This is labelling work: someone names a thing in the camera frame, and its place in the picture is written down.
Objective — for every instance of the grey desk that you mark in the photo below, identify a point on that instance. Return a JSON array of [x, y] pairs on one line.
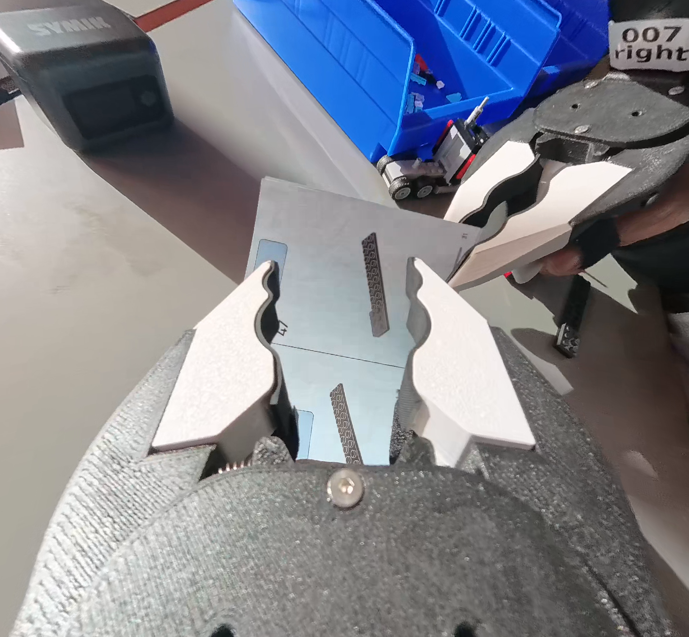
[[107, 244]]

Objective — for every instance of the long black brick plate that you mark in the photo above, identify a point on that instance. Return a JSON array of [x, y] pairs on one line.
[[578, 298]]

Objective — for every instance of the person's right hand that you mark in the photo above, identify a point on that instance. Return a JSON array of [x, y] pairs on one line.
[[662, 217]]

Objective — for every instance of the black cube device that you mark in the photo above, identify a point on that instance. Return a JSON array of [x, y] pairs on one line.
[[80, 55]]

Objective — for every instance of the light blue instruction booklet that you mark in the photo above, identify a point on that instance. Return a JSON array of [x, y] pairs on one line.
[[323, 298]]

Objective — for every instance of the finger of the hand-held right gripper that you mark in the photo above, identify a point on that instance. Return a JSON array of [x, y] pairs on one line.
[[500, 163], [538, 238]]

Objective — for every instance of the pile of loose toy bricks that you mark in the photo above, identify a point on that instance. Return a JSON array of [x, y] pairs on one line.
[[417, 77]]

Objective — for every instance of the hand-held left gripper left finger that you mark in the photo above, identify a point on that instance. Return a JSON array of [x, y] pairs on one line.
[[220, 378]]

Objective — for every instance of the blue plastic bin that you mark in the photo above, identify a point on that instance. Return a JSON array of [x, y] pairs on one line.
[[323, 55], [586, 18]]

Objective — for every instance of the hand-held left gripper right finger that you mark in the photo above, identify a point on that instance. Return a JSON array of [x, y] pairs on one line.
[[468, 378]]

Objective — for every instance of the red and black toy truck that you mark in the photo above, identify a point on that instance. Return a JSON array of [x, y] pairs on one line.
[[457, 147]]

